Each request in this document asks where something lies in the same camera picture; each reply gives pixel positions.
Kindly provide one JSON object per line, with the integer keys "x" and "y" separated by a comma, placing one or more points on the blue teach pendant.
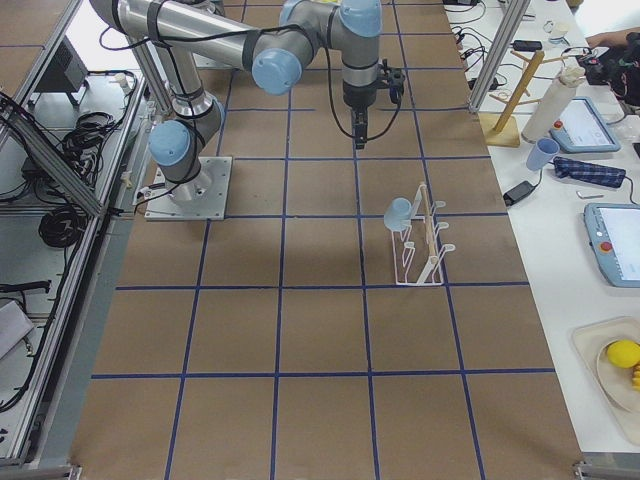
{"x": 581, "y": 129}
{"x": 613, "y": 232}

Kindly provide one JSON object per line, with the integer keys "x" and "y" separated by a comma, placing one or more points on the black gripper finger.
{"x": 359, "y": 121}

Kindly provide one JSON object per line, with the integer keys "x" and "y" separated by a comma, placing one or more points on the blue plaid folded umbrella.
{"x": 589, "y": 172}

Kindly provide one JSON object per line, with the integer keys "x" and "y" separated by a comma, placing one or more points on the beige tray on desk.
{"x": 615, "y": 383}

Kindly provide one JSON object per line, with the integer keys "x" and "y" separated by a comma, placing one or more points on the light blue cup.
{"x": 397, "y": 217}
{"x": 543, "y": 152}

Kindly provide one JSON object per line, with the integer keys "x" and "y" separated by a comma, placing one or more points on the aluminium frame post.
{"x": 504, "y": 35}

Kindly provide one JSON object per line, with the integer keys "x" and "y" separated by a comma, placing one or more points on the wooden mug tree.
{"x": 502, "y": 130}

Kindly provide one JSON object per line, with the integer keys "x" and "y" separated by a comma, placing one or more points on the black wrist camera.
{"x": 392, "y": 79}

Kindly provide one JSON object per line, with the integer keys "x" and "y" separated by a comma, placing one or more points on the light blue cup on desk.
{"x": 543, "y": 152}

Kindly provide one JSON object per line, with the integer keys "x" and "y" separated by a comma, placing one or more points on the white cylindrical bottle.
{"x": 556, "y": 98}

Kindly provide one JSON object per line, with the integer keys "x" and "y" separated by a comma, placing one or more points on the light blue cup front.
{"x": 397, "y": 217}

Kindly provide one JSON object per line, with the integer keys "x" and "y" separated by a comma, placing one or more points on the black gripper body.
{"x": 360, "y": 98}

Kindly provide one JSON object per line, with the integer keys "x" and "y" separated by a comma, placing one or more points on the black power adapter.
{"x": 518, "y": 193}

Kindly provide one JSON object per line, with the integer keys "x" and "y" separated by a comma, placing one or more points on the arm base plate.
{"x": 200, "y": 199}
{"x": 203, "y": 62}

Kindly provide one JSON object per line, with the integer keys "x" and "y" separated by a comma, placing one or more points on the white wire cup rack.
{"x": 418, "y": 253}

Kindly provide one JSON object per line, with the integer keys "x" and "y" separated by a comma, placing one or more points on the yellow lemon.
{"x": 623, "y": 353}

